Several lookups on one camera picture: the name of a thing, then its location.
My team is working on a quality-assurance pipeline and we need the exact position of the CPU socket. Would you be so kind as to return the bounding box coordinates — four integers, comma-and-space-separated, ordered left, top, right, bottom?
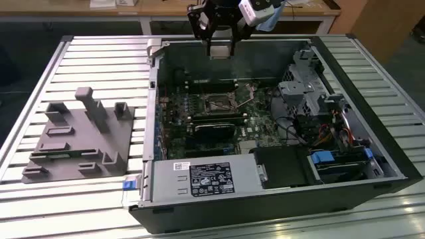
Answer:
202, 92, 238, 113

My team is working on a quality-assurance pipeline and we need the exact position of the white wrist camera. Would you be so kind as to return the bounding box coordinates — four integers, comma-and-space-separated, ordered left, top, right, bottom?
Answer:
237, 0, 277, 27

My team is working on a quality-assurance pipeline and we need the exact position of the metal socket cover frame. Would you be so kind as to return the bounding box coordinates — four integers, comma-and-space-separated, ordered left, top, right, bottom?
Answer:
233, 83, 258, 109

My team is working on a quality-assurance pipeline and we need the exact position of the black plastic shroud box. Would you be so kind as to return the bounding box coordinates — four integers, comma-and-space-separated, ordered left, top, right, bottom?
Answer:
252, 146, 322, 189

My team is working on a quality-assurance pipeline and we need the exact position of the black internal cable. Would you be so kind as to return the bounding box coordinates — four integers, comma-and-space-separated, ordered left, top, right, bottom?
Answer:
274, 117, 309, 145

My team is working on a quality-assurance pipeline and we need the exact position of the black open PC case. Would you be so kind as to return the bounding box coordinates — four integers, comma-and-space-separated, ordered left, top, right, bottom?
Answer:
128, 34, 425, 235

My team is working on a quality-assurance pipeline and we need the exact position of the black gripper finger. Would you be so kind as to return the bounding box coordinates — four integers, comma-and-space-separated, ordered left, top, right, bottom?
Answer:
204, 12, 218, 57
228, 14, 256, 56

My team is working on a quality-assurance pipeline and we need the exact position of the white box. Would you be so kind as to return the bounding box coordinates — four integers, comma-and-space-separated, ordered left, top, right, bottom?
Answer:
89, 0, 117, 10

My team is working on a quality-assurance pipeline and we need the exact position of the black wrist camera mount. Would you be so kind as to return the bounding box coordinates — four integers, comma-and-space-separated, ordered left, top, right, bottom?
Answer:
186, 5, 209, 42

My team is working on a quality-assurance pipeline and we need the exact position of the black RAM stick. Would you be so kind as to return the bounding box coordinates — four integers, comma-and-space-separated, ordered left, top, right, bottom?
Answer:
190, 117, 244, 125
192, 113, 242, 120

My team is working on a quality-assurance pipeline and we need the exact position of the green RAM stick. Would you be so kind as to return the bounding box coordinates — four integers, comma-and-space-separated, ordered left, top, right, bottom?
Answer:
41, 151, 84, 159

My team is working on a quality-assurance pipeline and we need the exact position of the black graphics card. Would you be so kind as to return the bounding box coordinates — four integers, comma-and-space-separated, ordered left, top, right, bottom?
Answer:
194, 123, 237, 143

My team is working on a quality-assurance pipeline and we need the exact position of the orange yellow wire bundle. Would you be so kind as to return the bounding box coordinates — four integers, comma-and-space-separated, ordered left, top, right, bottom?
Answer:
313, 124, 353, 148

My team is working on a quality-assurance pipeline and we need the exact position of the wooden cabinet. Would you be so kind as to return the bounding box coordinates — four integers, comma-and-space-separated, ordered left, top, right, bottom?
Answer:
332, 0, 425, 65

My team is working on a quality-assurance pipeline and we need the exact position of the green motherboard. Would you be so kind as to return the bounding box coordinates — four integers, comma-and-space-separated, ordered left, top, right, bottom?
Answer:
156, 82, 293, 160

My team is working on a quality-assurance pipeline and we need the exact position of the blue tab on case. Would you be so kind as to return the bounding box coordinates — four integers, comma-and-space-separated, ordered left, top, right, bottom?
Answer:
121, 176, 137, 192

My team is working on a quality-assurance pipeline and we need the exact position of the small silver heatsink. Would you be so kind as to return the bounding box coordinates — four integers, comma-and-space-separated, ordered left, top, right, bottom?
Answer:
237, 140, 258, 150

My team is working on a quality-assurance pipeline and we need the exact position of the grey metal drive cage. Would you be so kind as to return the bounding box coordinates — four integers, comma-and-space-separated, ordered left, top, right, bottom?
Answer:
277, 48, 333, 118

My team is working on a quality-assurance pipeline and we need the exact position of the blue disk carrier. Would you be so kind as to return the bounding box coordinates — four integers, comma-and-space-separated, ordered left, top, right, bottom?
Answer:
310, 149, 337, 165

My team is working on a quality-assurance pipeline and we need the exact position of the grey parts rack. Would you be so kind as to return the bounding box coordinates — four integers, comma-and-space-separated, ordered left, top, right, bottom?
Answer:
20, 86, 136, 184

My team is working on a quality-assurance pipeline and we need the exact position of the silver square CPU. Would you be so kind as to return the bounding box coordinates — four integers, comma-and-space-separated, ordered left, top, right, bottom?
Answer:
212, 45, 232, 60

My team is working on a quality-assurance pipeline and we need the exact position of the grey power supply unit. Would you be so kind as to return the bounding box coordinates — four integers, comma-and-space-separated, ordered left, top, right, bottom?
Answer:
150, 154, 262, 200

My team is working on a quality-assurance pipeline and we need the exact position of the wooden desk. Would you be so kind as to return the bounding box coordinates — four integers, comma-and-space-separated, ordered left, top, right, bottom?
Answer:
0, 0, 342, 35

